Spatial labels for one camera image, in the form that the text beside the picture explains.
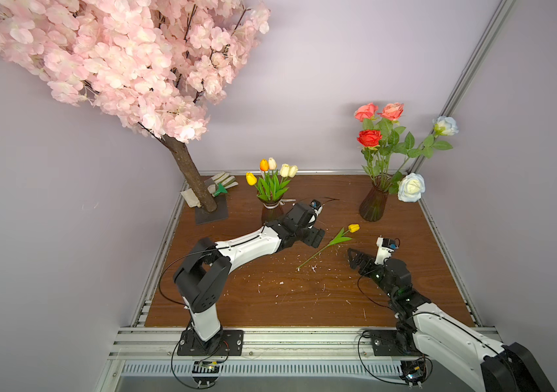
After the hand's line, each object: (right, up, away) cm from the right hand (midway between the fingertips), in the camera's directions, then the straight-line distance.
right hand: (358, 249), depth 84 cm
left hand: (-14, +7, +3) cm, 16 cm away
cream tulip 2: (-26, +27, -4) cm, 38 cm away
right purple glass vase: (+9, +15, +11) cm, 21 cm away
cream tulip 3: (-23, +27, -2) cm, 36 cm away
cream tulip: (-30, +30, 0) cm, 43 cm away
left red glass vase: (-31, +13, +6) cm, 34 cm away
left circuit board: (-50, -35, -12) cm, 62 cm away
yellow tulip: (-37, +24, -5) cm, 45 cm away
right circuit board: (+12, -33, -14) cm, 38 cm away
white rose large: (+11, +21, -14) cm, 28 cm away
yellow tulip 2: (-3, +2, +13) cm, 14 cm away
